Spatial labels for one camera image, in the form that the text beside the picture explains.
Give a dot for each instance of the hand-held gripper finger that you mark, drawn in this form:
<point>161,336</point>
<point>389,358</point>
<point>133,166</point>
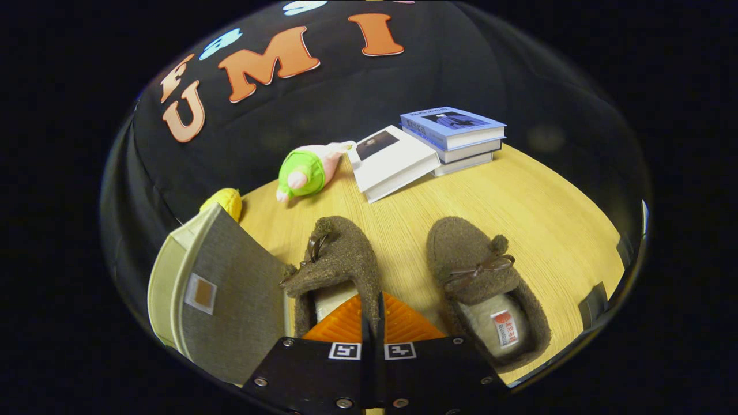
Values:
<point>367,331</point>
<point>380,334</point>

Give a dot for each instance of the brown fuzzy shoe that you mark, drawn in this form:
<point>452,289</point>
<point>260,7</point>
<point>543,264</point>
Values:
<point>351,259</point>
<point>461,248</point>

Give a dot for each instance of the grey fabric storage box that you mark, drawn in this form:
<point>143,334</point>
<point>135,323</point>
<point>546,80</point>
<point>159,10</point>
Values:
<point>236,288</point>

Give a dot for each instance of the white book with portrait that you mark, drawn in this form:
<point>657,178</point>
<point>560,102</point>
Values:
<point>398,164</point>

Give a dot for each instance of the pink and green plush toy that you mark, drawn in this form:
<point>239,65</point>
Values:
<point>305,170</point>

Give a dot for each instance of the pale cover book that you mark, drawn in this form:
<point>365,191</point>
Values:
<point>464,165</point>

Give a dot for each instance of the yellow corn plush toy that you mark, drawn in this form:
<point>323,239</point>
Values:
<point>225,202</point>

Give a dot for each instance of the dark cover book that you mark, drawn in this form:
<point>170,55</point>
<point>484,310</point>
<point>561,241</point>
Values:
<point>470,152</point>

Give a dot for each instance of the black table clamp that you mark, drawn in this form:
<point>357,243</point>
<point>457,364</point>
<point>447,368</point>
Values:
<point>594,305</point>
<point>625,249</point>

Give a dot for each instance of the blue cover book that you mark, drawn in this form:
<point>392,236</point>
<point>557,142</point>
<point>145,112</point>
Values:
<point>450,124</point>

